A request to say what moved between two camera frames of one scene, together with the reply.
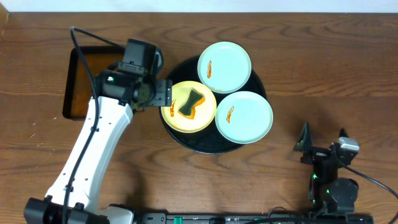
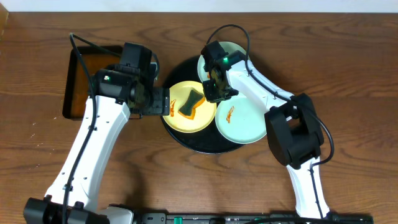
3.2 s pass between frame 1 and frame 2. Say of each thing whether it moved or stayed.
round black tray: stayed
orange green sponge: stayed
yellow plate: stayed
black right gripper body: moved
